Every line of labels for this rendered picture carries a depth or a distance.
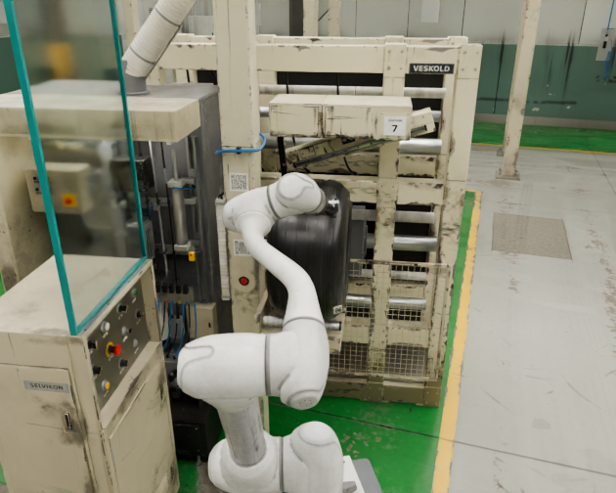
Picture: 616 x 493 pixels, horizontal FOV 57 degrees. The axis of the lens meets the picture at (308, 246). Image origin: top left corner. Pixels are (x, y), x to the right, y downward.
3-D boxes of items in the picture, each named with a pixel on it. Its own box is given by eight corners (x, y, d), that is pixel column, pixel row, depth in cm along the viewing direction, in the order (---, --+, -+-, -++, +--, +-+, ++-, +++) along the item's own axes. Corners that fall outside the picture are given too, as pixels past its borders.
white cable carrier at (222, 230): (222, 299, 252) (214, 199, 232) (225, 294, 256) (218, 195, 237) (231, 300, 251) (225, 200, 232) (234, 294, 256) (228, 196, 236)
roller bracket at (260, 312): (253, 336, 243) (252, 317, 239) (271, 292, 279) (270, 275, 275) (261, 337, 242) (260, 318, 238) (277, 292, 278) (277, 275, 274)
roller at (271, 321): (260, 328, 245) (260, 318, 243) (262, 322, 249) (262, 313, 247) (340, 333, 241) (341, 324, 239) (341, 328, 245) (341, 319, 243)
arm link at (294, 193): (318, 174, 166) (278, 189, 169) (301, 160, 151) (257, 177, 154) (328, 208, 163) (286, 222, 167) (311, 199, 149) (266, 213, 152)
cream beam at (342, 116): (269, 137, 244) (268, 103, 238) (279, 125, 267) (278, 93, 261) (410, 142, 237) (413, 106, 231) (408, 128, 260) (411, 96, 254)
